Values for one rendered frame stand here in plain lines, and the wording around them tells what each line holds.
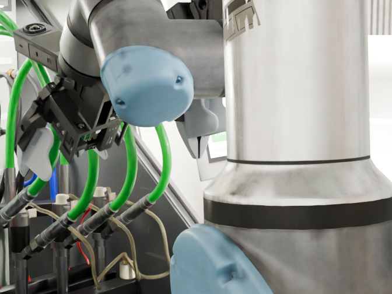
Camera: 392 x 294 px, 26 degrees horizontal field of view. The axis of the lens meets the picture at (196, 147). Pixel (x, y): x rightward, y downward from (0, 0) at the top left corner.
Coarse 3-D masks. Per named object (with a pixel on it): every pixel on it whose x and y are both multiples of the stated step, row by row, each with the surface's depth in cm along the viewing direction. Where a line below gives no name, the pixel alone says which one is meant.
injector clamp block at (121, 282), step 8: (112, 272) 140; (80, 280) 136; (88, 280) 136; (112, 280) 136; (120, 280) 136; (128, 280) 136; (48, 288) 132; (56, 288) 132; (72, 288) 134; (80, 288) 135; (88, 288) 132; (104, 288) 132; (112, 288) 132; (120, 288) 133; (128, 288) 135; (136, 288) 136
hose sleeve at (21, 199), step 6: (24, 192) 107; (18, 198) 108; (24, 198) 107; (30, 198) 107; (12, 204) 109; (18, 204) 108; (24, 204) 108; (0, 210) 111; (6, 210) 110; (12, 210) 109; (18, 210) 109; (0, 216) 111; (6, 216) 110; (12, 216) 110; (0, 222) 111; (6, 222) 112
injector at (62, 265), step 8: (56, 208) 127; (64, 208) 128; (64, 232) 128; (56, 240) 128; (64, 240) 128; (72, 240) 127; (56, 248) 129; (64, 248) 128; (56, 256) 129; (64, 256) 129; (56, 264) 129; (64, 264) 129; (64, 272) 129; (64, 280) 129; (64, 288) 130
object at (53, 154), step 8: (0, 16) 107; (8, 16) 107; (8, 24) 106; (16, 24) 107; (32, 64) 104; (40, 64) 104; (40, 72) 103; (40, 80) 103; (48, 80) 103; (56, 136) 103; (56, 144) 103; (56, 152) 103; (56, 160) 104; (32, 184) 106; (40, 184) 106; (32, 192) 107
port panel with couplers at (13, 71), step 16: (0, 48) 151; (0, 64) 152; (16, 64) 155; (0, 80) 152; (0, 96) 152; (0, 128) 150; (0, 144) 153; (0, 160) 153; (16, 160) 156; (0, 176) 154; (16, 192) 157
